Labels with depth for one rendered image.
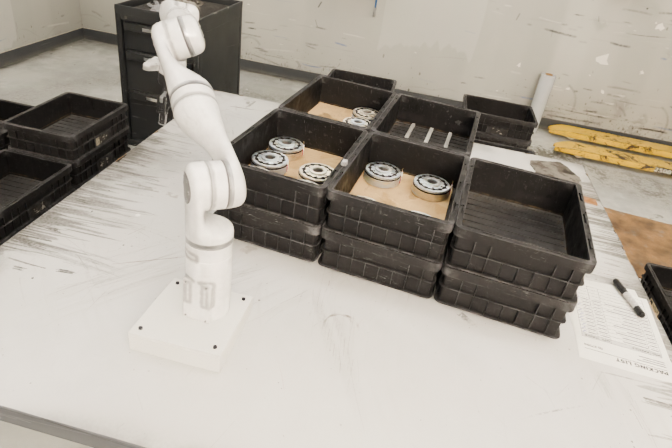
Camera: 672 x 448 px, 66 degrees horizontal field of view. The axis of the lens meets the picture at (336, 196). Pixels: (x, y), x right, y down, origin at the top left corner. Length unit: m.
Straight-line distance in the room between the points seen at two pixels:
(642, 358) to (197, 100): 1.13
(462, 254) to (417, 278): 0.13
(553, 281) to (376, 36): 3.61
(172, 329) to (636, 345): 1.05
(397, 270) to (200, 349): 0.49
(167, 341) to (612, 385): 0.92
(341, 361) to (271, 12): 3.96
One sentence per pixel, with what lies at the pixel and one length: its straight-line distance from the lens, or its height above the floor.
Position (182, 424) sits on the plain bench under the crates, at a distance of 1.00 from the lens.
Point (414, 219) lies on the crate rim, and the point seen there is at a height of 0.92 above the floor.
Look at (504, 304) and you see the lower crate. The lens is 1.26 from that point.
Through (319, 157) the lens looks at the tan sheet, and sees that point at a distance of 1.55.
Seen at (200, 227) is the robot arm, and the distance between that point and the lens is 0.96.
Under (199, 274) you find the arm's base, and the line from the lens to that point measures 1.03.
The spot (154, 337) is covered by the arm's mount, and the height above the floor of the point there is 0.75.
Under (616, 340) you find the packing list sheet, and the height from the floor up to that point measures 0.70.
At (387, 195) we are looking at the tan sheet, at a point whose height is 0.83.
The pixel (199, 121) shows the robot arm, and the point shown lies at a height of 1.10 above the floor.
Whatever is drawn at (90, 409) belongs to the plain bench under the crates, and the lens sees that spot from 1.05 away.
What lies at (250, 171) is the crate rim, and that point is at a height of 0.92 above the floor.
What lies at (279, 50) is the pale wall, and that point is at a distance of 4.81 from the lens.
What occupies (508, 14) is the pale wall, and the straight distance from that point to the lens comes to 4.54.
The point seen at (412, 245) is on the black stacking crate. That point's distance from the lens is 1.21.
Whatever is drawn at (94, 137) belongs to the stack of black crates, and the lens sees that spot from 2.32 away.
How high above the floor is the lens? 1.52
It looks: 30 degrees down
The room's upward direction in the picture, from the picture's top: 9 degrees clockwise
